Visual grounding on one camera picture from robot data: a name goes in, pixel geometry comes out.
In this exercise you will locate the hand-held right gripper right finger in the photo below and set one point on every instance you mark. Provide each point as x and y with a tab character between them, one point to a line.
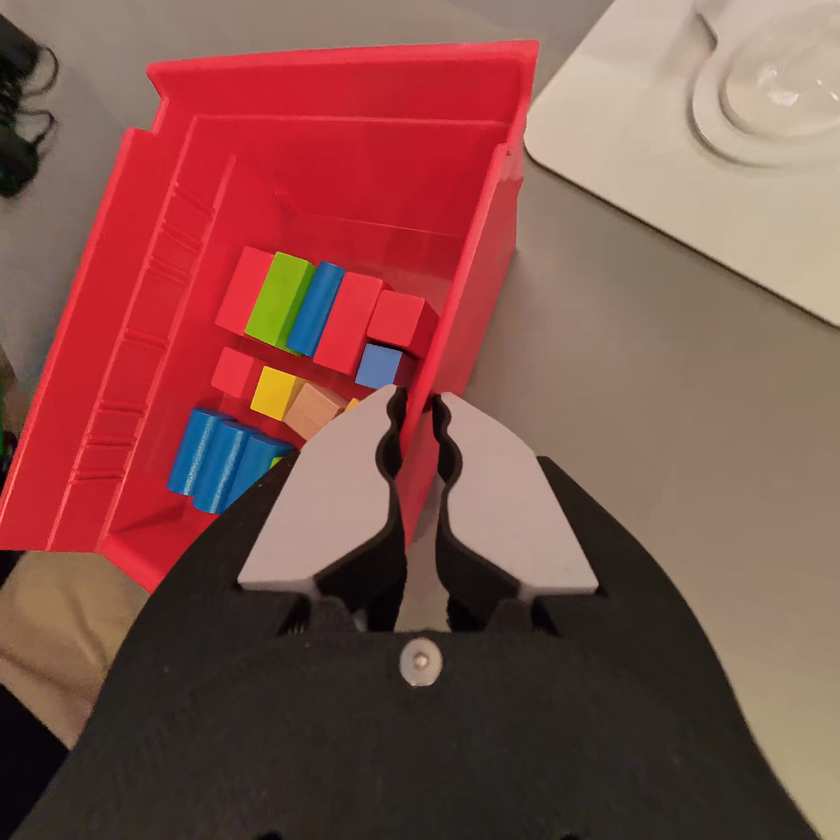
512	512

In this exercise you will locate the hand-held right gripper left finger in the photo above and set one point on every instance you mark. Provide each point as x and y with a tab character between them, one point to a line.
321	499

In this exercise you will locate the pile of coloured wooden blocks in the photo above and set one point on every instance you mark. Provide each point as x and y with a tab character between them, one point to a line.
282	302

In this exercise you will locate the red plastic bin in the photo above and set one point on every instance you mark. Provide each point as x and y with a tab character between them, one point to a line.
328	164

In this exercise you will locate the beige sofa cushion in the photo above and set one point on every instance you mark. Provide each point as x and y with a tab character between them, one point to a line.
52	623

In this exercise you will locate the white stand base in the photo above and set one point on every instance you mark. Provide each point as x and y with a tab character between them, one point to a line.
656	197

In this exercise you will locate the clear glass stand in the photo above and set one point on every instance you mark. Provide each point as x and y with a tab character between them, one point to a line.
774	98

